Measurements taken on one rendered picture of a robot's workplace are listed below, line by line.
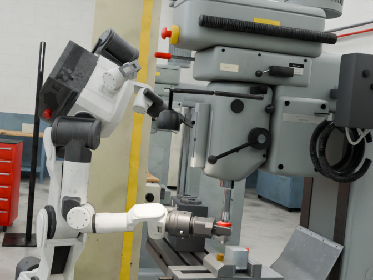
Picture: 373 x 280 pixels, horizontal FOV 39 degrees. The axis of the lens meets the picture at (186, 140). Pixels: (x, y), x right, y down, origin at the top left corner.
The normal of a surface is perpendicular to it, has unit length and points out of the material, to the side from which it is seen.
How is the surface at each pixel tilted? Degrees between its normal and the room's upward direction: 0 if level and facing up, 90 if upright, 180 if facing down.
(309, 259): 63
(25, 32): 90
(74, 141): 87
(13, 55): 90
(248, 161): 109
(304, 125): 90
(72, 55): 58
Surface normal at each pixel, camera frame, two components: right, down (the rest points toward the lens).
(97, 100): 0.50, -0.45
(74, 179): 0.03, 0.04
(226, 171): 0.10, 0.60
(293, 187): 0.27, 0.07
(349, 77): -0.96, -0.07
